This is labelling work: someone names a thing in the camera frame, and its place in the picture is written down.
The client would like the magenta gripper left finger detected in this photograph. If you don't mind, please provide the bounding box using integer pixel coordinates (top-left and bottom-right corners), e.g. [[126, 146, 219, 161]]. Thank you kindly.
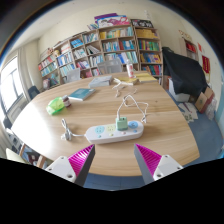
[[46, 144, 95, 186]]

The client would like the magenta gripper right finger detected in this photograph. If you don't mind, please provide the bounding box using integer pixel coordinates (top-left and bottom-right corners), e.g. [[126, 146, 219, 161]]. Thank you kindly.
[[134, 144, 182, 184]]

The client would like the green charger plug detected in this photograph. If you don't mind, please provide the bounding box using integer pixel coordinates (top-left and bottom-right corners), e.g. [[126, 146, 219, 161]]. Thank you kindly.
[[116, 117, 128, 131]]

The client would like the white power strip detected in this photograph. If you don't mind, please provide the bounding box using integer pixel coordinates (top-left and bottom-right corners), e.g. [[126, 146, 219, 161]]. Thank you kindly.
[[85, 121, 144, 144]]

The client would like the green plastic bag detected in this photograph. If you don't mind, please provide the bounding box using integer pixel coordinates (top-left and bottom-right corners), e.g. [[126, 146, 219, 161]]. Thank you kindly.
[[46, 97, 64, 115]]

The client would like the small dark jar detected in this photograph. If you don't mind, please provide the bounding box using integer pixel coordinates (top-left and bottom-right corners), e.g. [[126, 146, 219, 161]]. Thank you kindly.
[[62, 95, 71, 107]]

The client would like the teal book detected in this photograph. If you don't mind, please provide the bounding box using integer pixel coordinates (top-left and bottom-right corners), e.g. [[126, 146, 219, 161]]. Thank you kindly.
[[69, 88, 95, 101]]

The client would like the white box on floor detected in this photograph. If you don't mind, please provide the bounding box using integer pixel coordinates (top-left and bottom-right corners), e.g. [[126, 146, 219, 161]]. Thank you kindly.
[[167, 77, 191, 103]]

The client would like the cardboard box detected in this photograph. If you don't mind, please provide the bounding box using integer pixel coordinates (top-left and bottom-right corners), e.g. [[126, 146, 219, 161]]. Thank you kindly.
[[195, 87, 214, 113]]

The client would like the blue chair left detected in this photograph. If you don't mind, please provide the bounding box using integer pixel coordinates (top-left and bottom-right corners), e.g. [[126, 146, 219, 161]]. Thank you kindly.
[[28, 86, 40, 99]]

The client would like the yellow book stack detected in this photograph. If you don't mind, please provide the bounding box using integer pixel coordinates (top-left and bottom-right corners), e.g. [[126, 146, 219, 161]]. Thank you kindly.
[[119, 73, 156, 85]]

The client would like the grey book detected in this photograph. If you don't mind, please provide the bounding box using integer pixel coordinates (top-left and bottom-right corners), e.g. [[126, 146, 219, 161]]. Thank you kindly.
[[89, 75, 112, 88]]

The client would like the grey chair left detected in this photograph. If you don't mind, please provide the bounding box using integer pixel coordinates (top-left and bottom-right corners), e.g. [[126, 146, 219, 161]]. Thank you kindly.
[[66, 68, 80, 83]]

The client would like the grey chair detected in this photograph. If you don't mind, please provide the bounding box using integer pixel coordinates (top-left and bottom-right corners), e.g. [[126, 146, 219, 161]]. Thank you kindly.
[[66, 68, 80, 83], [97, 58, 122, 75]]

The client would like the black cloth covered object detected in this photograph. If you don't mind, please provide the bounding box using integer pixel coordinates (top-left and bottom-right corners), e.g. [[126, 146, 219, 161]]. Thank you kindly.
[[162, 47, 208, 97]]

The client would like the white bottle red label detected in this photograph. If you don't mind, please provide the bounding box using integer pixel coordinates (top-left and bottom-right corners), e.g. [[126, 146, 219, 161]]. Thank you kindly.
[[126, 59, 134, 78]]

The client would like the grey chair centre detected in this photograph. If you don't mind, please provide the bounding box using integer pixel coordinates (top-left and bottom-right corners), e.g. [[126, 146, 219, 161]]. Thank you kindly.
[[97, 58, 122, 75]]

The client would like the window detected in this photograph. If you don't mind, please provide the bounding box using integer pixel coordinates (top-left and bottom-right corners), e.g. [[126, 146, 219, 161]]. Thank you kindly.
[[1, 57, 23, 111]]

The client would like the wooden bookshelf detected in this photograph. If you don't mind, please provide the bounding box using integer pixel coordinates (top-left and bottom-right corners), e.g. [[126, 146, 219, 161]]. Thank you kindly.
[[38, 25, 163, 86]]

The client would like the white power strip cord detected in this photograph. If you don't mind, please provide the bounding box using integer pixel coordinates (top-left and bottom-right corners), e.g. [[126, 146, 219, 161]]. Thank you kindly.
[[60, 118, 87, 141]]

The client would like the white charger cable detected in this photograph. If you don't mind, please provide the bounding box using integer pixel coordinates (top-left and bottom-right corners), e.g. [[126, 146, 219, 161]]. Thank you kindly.
[[116, 94, 150, 124]]

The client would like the white cable on table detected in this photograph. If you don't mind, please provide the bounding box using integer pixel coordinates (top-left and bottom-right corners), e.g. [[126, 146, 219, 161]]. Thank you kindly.
[[111, 77, 139, 98]]

